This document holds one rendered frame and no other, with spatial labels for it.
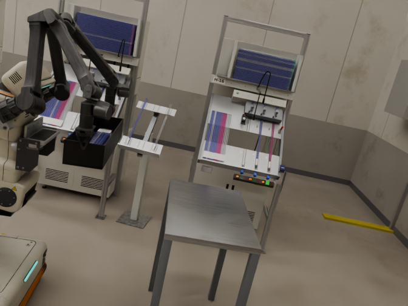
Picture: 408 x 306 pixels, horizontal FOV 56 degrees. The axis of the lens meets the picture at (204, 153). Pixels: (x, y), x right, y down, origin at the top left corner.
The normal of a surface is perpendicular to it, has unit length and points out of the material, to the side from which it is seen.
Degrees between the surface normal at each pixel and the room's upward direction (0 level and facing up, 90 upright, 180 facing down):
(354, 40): 90
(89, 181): 90
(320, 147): 90
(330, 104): 90
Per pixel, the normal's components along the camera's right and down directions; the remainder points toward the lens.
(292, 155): -0.04, 0.27
